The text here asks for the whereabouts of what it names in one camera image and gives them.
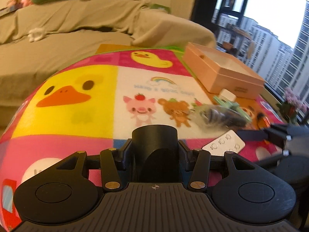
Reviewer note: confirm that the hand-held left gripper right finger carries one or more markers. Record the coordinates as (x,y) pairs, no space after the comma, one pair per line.
(200,164)

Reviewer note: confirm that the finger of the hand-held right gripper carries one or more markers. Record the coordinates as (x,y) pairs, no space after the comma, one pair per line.
(269,160)
(252,135)

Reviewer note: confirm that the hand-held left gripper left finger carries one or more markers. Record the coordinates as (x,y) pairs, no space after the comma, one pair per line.
(109,164)

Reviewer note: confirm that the pink cardboard box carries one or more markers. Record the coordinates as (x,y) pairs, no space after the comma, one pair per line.
(217,77)

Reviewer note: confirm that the mint green plastic object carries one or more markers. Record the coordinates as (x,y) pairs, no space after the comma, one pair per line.
(235,107)

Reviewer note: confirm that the clear bag with dark contents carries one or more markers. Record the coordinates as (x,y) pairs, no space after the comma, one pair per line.
(214,117)

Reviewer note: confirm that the small white box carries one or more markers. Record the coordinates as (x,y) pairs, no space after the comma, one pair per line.
(228,95)

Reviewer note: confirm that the potted plant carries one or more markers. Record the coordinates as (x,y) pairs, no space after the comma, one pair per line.
(291,101)

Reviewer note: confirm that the colourful cartoon play mat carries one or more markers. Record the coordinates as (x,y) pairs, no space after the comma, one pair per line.
(96,101)

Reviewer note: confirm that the small white plush toy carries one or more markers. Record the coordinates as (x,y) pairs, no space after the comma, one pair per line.
(36,34)

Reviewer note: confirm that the beige covered sofa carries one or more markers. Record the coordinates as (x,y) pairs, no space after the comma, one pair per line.
(60,17)

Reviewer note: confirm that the thin book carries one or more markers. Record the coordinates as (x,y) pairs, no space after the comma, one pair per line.
(8,9)

